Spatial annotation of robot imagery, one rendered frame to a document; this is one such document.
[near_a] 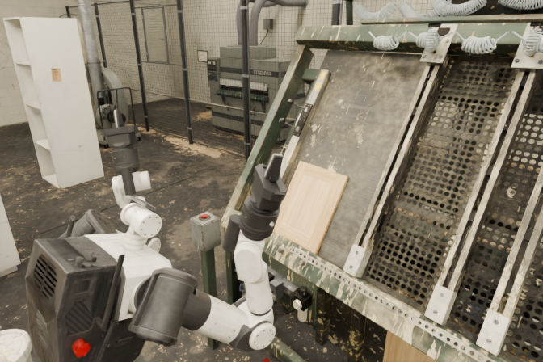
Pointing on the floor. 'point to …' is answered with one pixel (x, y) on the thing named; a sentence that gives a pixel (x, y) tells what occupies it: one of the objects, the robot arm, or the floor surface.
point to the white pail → (15, 346)
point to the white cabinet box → (56, 98)
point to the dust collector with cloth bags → (97, 90)
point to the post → (209, 283)
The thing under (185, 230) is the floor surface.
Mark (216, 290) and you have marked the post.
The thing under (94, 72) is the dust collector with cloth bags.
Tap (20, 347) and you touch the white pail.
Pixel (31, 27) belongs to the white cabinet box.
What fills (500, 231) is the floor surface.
